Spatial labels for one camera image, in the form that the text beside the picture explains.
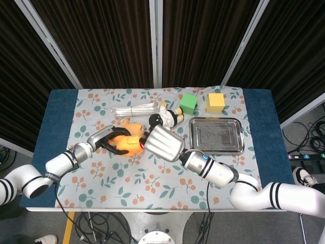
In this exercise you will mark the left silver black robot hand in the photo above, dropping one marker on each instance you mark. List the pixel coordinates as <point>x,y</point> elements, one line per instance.
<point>101,136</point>

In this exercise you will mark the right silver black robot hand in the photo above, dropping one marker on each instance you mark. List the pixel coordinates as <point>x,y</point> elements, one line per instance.
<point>165,143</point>

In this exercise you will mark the yellow rubber chicken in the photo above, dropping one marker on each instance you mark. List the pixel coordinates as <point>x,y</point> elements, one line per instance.
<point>127,145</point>

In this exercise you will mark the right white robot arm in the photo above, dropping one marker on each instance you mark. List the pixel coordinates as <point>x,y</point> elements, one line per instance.
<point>254,193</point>

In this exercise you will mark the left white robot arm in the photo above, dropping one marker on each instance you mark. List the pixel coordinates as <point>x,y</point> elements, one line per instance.
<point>58,165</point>

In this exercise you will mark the stainless steel rectangular tray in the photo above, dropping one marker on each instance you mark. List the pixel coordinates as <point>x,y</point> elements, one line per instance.
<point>215,134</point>

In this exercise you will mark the black-haired doll in white outfit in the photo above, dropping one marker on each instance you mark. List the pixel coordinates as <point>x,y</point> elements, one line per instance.
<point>166,118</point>

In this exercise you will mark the floral printed tablecloth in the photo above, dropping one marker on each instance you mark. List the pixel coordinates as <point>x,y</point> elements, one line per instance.
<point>152,183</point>

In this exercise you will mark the clear pack of straws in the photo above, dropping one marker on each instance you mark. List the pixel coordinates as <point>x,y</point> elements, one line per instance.
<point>134,110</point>

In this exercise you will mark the blue table cover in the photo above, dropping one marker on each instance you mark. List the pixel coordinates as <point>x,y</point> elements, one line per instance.
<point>58,122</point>

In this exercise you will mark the green cube block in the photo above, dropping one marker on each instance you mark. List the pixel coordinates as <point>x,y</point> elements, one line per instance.
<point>188,103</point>

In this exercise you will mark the yellow cube block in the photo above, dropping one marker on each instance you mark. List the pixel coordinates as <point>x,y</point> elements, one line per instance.
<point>215,103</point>

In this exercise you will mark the dark ribbed screen panel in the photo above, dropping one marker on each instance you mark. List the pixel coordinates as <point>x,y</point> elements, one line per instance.
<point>15,76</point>
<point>101,38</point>
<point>203,38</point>
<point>292,50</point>

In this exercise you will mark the yellow floor tape strip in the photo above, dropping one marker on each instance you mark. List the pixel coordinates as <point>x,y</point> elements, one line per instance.
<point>68,228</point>

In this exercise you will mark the white black sneaker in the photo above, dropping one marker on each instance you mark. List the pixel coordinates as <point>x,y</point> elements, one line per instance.
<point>303,176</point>

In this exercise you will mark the black power strip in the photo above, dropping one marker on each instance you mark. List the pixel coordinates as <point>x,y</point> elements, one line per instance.
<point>307,156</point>

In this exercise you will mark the black trouser leg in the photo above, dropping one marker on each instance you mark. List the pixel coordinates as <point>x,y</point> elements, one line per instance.
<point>319,186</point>

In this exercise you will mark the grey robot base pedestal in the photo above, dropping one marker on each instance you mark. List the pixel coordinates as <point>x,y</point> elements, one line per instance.
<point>155,226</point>

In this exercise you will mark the grey screen frame post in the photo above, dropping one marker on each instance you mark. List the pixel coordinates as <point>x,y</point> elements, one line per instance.
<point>50,45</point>
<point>155,38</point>
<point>243,43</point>

